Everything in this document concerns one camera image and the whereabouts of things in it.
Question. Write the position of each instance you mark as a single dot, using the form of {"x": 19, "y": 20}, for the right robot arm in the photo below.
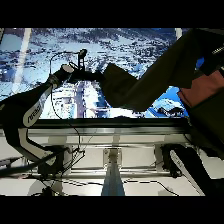
{"x": 190, "y": 168}

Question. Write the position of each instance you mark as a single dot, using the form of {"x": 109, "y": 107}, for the dark olive garment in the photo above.
{"x": 156, "y": 78}

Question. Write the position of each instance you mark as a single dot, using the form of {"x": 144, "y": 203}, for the dark grey garment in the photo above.
{"x": 210, "y": 123}

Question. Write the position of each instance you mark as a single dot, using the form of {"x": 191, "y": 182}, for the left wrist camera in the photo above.
{"x": 82, "y": 53}

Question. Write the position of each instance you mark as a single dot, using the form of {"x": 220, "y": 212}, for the black garment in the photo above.
{"x": 213, "y": 43}

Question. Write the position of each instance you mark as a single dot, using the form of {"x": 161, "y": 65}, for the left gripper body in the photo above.
{"x": 87, "y": 76}

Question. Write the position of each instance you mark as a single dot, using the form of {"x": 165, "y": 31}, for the silver frame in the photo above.
{"x": 113, "y": 133}

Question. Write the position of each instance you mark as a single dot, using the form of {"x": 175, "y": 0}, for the red-brown garment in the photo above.
{"x": 203, "y": 88}

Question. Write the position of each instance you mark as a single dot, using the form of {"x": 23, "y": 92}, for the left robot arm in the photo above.
{"x": 20, "y": 110}

